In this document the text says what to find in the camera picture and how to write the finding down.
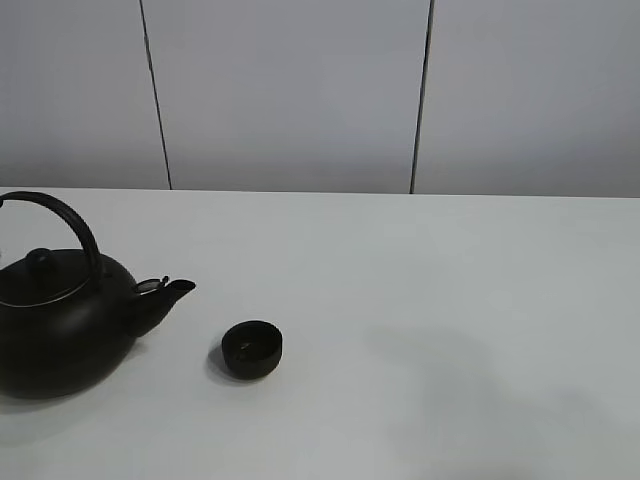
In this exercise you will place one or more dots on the small black teacup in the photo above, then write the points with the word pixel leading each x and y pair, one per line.
pixel 251 350

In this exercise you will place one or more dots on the black cast iron teapot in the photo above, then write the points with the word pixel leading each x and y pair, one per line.
pixel 69 317

